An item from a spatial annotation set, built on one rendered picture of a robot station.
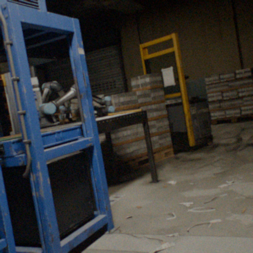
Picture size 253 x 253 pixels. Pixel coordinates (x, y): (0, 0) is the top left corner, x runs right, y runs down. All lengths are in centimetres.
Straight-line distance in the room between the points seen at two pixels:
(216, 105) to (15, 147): 763
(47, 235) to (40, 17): 130
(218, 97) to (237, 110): 58
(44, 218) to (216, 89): 767
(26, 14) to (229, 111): 758
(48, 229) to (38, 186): 25
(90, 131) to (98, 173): 31
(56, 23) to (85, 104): 58
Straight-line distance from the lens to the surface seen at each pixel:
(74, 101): 454
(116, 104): 484
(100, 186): 256
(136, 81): 534
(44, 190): 207
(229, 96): 925
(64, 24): 248
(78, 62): 253
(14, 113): 414
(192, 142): 552
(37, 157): 203
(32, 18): 224
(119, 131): 462
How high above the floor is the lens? 88
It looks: 3 degrees down
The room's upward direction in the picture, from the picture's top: 10 degrees counter-clockwise
